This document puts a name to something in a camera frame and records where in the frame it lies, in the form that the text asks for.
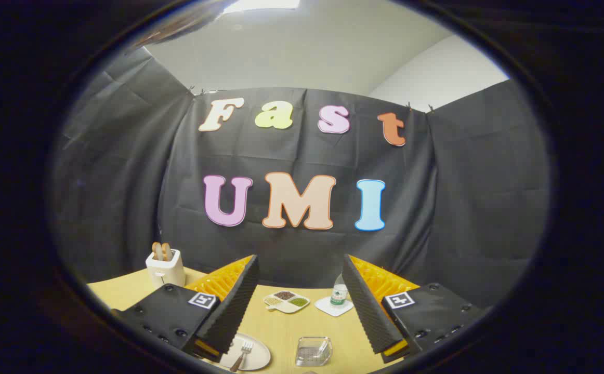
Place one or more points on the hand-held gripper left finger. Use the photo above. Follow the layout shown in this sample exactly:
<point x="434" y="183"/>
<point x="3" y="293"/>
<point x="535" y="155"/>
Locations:
<point x="235" y="306"/>

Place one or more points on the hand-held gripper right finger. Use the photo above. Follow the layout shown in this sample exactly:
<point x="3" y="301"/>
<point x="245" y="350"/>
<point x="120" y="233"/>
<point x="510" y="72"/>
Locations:
<point x="367" y="306"/>

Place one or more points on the clear water bottle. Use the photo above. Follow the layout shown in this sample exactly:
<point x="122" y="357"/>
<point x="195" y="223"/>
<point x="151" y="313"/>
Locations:
<point x="338" y="293"/>

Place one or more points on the white square coaster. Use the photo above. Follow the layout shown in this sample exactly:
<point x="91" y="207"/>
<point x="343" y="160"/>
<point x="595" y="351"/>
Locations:
<point x="333" y="307"/>

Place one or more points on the silver fork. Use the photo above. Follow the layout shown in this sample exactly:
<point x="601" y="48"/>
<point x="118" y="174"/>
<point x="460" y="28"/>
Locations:
<point x="241" y="354"/>

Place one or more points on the divided snack dish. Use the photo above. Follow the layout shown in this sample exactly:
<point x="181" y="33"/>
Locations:
<point x="286" y="301"/>

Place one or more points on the white round plate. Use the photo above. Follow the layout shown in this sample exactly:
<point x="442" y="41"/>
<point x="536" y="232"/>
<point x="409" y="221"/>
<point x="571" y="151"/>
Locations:
<point x="256" y="356"/>

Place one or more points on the clear glass square container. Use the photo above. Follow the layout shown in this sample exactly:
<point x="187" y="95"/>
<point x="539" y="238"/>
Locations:
<point x="313" y="352"/>

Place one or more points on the white toaster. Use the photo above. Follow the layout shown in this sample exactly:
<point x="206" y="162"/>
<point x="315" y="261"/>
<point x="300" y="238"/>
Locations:
<point x="165" y="269"/>

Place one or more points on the toast slice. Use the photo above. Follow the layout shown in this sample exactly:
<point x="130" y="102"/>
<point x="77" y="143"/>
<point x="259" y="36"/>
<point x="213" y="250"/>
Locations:
<point x="156" y="251"/>
<point x="167" y="252"/>

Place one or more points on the black backdrop cloth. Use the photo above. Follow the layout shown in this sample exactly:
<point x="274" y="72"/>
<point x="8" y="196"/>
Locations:
<point x="302" y="208"/>

